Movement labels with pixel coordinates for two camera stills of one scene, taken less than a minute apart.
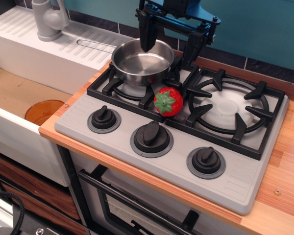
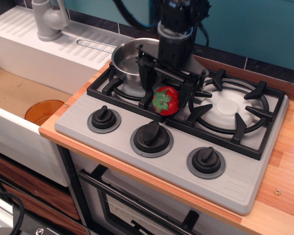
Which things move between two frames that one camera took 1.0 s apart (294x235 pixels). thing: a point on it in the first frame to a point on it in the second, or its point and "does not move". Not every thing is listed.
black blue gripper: x=190 y=14 to x=173 y=54
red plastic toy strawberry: x=168 y=101 does not move
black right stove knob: x=206 y=163 does not move
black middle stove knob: x=151 y=141 does not move
